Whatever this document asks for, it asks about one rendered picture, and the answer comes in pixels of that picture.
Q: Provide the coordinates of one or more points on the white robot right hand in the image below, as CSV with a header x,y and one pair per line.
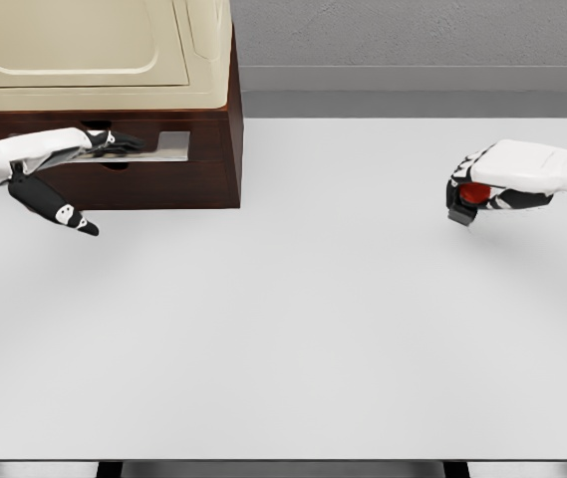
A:
x,y
522,167

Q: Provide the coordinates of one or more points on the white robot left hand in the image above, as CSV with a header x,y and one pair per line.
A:
x,y
39,145

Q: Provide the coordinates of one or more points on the red and grey switch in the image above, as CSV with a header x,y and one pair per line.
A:
x,y
473,193

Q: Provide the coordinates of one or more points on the dark brown cabinet drawer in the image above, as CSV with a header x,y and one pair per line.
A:
x,y
203,142
163,181

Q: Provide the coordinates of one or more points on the dark brown wooden cabinet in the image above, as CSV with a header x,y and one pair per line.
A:
x,y
232,149

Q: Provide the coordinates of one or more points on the beige appliance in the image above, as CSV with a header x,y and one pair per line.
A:
x,y
88,45

